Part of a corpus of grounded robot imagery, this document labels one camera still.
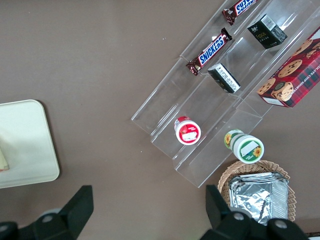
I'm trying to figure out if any sandwich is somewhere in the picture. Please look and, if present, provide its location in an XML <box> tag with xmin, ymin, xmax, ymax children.
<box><xmin>0</xmin><ymin>146</ymin><xmax>11</xmax><ymax>173</ymax></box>

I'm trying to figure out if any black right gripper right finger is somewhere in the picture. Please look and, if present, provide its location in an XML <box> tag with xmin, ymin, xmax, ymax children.
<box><xmin>199</xmin><ymin>184</ymin><xmax>309</xmax><ymax>240</ymax></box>

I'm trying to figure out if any silver foil container stack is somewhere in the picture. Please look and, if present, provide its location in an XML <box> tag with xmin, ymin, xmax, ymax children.
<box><xmin>228</xmin><ymin>171</ymin><xmax>290</xmax><ymax>226</ymax></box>

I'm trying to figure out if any green sunflower lid jar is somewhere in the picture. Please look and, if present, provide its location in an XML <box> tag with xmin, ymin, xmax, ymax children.
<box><xmin>223</xmin><ymin>128</ymin><xmax>265</xmax><ymax>165</ymax></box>

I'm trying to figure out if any red lid jar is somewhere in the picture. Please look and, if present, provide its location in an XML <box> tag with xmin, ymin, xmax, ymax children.
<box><xmin>173</xmin><ymin>115</ymin><xmax>202</xmax><ymax>146</ymax></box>

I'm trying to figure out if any round wicker basket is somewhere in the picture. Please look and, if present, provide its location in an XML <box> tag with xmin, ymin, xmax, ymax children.
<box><xmin>217</xmin><ymin>159</ymin><xmax>297</xmax><ymax>223</ymax></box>

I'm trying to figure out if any black box white label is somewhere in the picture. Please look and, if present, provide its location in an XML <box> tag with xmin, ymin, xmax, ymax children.
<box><xmin>207</xmin><ymin>62</ymin><xmax>242</xmax><ymax>94</ymax></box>

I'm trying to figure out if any red plaid cookie box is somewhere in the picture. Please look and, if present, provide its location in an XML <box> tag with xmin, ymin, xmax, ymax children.
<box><xmin>256</xmin><ymin>26</ymin><xmax>320</xmax><ymax>108</ymax></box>

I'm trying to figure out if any clear acrylic stepped shelf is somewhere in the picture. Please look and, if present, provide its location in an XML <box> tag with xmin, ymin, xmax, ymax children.
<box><xmin>130</xmin><ymin>0</ymin><xmax>320</xmax><ymax>189</ymax></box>

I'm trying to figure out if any Snickers chocolate bar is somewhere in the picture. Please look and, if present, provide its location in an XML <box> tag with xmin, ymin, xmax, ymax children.
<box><xmin>185</xmin><ymin>27</ymin><xmax>233</xmax><ymax>77</ymax></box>
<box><xmin>221</xmin><ymin>0</ymin><xmax>258</xmax><ymax>26</ymax></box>

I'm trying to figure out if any cream rectangular tray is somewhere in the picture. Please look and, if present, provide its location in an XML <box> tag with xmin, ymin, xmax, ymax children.
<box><xmin>0</xmin><ymin>99</ymin><xmax>61</xmax><ymax>190</ymax></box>

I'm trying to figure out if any black box gold lettering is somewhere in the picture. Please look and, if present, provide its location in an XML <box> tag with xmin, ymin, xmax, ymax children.
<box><xmin>246</xmin><ymin>13</ymin><xmax>288</xmax><ymax>50</ymax></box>

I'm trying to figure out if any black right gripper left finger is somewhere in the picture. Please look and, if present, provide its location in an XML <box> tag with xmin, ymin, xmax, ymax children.
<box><xmin>0</xmin><ymin>185</ymin><xmax>95</xmax><ymax>240</ymax></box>

